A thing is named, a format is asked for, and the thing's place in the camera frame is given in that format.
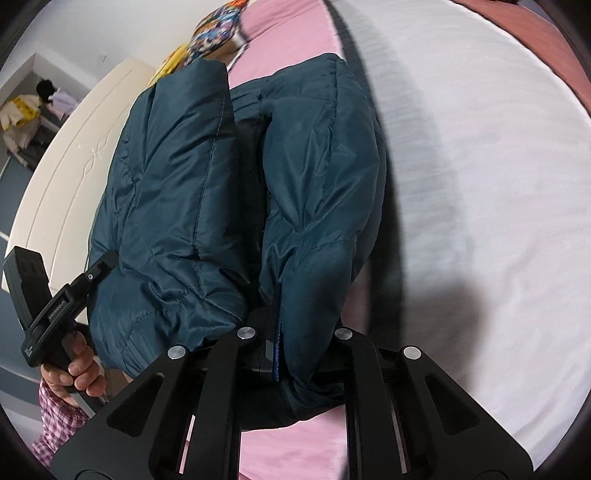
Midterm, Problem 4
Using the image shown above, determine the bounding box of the person's left hand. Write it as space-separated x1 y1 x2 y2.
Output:
41 331 110 407

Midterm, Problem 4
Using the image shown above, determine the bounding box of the beige garment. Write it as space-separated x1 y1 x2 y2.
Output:
2 95 43 154

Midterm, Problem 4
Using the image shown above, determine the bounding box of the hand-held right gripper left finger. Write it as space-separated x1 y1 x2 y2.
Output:
51 327 283 480

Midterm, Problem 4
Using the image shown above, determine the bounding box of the cream headboard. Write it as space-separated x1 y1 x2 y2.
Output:
0 56 161 324

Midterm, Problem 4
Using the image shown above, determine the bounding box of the colourful patterned pillow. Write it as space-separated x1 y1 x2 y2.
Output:
186 0 254 64

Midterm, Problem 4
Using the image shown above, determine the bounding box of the yellow pillow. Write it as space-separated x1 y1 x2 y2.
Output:
148 42 197 88

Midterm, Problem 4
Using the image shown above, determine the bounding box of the lilac garment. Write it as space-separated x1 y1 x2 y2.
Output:
49 90 78 119

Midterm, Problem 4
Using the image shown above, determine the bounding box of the teal puffer jacket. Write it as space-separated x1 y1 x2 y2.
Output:
87 52 394 431

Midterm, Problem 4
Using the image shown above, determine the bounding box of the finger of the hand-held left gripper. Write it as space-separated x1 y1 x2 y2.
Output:
85 250 120 291

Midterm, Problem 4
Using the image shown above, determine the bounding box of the salmon bed cover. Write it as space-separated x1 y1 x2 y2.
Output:
462 0 591 109

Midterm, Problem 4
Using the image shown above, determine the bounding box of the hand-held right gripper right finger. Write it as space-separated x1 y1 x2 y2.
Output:
333 327 541 480

